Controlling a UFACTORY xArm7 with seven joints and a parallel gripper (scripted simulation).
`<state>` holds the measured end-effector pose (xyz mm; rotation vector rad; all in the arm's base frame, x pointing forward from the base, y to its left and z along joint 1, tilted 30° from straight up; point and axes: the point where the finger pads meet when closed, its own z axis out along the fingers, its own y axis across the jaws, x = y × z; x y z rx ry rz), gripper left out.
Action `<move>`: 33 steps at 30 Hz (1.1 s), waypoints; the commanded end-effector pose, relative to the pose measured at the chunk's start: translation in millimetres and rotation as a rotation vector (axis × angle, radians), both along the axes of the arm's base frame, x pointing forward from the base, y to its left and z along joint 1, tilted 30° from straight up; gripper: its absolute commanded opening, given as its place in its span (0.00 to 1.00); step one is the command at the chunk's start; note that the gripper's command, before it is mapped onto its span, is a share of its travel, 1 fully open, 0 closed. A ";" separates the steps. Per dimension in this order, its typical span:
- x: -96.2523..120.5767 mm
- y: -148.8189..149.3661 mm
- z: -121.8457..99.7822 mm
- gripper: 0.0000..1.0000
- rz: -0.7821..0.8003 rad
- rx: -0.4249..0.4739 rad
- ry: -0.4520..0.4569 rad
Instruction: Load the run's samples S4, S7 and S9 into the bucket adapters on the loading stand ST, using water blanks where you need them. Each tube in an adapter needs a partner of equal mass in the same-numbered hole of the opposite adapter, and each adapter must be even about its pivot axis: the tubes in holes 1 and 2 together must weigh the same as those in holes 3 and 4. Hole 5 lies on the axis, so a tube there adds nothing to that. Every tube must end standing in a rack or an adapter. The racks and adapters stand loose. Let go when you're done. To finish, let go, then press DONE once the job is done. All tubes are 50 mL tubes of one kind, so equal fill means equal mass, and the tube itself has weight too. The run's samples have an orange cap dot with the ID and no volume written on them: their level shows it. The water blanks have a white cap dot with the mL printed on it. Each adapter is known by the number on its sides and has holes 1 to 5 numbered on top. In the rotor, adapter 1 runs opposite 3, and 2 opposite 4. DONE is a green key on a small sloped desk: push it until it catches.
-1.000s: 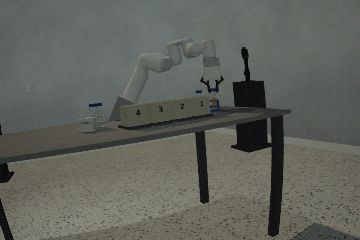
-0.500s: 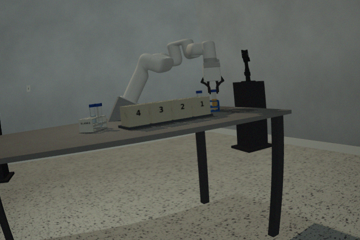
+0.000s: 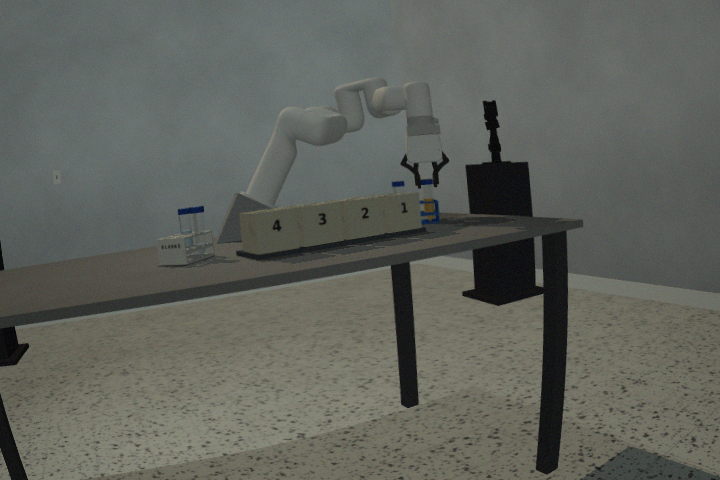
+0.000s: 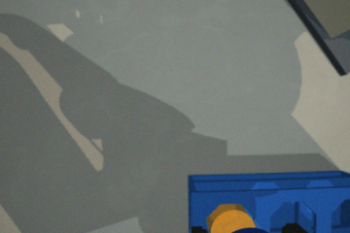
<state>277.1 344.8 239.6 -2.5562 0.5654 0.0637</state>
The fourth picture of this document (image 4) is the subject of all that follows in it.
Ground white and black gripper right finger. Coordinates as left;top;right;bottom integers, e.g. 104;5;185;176
282;223;308;233

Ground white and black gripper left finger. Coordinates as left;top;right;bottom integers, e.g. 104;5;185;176
192;226;207;233

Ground blue tube rack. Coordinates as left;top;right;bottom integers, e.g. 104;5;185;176
188;171;350;233

